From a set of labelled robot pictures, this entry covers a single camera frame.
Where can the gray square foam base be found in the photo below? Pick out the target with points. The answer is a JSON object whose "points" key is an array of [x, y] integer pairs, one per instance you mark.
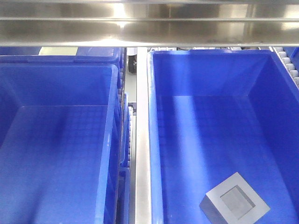
{"points": [[233, 201]]}

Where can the large blue bin right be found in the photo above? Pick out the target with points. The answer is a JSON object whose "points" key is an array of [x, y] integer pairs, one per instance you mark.
{"points": [[213, 113]]}

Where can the large blue bin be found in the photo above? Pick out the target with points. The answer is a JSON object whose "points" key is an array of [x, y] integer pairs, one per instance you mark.
{"points": [[213, 113], [60, 126]]}

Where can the large blue bin left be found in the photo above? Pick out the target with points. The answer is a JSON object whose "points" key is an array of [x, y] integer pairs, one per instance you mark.
{"points": [[60, 126]]}

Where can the steel shelf beam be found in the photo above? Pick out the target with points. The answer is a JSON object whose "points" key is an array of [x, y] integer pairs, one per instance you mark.
{"points": [[149, 23]]}

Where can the steel divider rail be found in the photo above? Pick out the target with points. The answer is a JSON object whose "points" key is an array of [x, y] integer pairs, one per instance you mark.
{"points": [[142, 146]]}

